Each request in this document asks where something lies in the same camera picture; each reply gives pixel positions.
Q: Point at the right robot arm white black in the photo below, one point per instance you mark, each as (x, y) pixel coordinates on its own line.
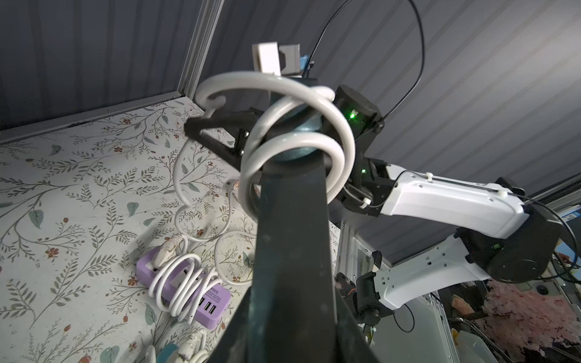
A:
(500, 234)

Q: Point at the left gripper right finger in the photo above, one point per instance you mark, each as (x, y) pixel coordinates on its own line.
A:
(350, 345)

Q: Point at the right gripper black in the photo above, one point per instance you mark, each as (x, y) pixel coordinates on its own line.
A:
(227, 135)

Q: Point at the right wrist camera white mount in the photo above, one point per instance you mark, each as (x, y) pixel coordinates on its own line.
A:
(279, 60)

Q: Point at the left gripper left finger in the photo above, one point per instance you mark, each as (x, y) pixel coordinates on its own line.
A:
(239, 341)

